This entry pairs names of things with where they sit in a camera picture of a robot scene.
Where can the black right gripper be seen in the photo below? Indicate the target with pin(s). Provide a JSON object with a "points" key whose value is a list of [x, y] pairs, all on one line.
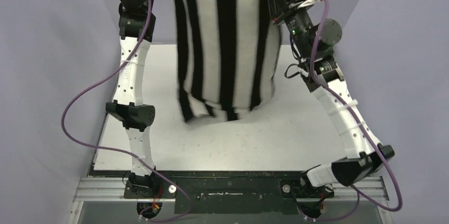
{"points": [[279, 5]]}

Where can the black white striped pillowcase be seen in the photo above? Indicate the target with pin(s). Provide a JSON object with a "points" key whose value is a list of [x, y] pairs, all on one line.
{"points": [[227, 55]]}

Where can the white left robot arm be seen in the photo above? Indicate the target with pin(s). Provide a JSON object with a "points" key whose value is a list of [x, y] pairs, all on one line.
{"points": [[128, 107]]}

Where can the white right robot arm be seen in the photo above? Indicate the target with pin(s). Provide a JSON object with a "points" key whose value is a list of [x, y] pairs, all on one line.
{"points": [[313, 48]]}

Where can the black metal base rail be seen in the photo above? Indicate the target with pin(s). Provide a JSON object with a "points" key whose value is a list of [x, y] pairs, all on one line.
{"points": [[226, 197]]}

